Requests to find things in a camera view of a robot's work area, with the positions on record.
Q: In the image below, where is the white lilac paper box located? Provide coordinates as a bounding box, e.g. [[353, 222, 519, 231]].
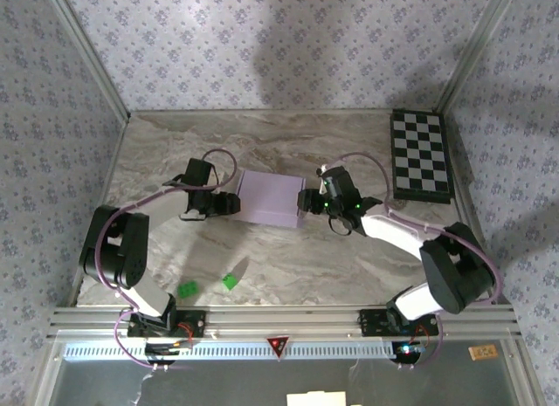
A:
[[235, 169, 307, 230]]

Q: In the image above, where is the black grey checkerboard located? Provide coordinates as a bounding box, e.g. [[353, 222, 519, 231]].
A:
[[390, 108, 456, 205]]

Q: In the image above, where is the red black triangle marker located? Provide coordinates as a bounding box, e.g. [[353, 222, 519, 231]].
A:
[[266, 334, 292, 360]]

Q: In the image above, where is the left black electronics board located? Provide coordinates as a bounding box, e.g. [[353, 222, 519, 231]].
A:
[[144, 341, 194, 366]]

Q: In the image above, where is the black electronics board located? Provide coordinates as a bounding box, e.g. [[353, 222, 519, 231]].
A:
[[391, 341, 427, 365], [144, 341, 194, 366]]

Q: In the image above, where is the right black electronics board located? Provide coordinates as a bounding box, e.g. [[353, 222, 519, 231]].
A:
[[391, 341, 427, 365]]

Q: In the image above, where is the cream flat cardboard sheet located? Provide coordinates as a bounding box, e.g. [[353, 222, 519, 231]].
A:
[[286, 391, 347, 406]]

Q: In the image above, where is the orange label tag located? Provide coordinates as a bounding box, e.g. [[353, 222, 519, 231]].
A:
[[467, 344, 499, 361]]

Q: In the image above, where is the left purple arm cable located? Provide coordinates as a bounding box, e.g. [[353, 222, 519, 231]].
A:
[[94, 148, 239, 373]]

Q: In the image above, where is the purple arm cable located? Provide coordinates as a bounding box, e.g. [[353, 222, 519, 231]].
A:
[[94, 148, 239, 373], [329, 151, 503, 373]]

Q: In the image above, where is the thin aluminium rail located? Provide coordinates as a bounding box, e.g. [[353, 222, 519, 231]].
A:
[[128, 108, 440, 118]]

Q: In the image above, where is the aluminium side rail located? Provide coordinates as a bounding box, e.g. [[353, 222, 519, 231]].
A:
[[445, 112, 511, 306], [69, 116, 131, 306]]

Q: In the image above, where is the wide ribbed aluminium rail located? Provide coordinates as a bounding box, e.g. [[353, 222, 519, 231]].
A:
[[47, 305, 523, 340]]

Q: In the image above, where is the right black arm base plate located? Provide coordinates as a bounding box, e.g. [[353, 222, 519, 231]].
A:
[[358, 308, 440, 337]]

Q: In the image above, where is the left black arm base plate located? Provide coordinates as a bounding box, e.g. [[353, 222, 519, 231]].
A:
[[126, 309, 207, 338]]

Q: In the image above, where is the grey slotted cable duct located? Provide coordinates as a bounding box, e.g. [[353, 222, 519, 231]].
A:
[[64, 342, 420, 360]]

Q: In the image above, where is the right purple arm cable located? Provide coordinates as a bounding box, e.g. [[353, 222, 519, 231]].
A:
[[329, 151, 503, 373]]

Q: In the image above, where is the left aluminium frame post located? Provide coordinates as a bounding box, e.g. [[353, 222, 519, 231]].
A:
[[42, 0, 132, 121]]

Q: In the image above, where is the aluminium frame post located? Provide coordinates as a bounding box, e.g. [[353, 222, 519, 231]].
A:
[[436, 0, 521, 114], [42, 0, 132, 121]]

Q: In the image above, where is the right aluminium frame post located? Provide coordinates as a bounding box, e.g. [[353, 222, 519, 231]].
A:
[[436, 0, 521, 114]]

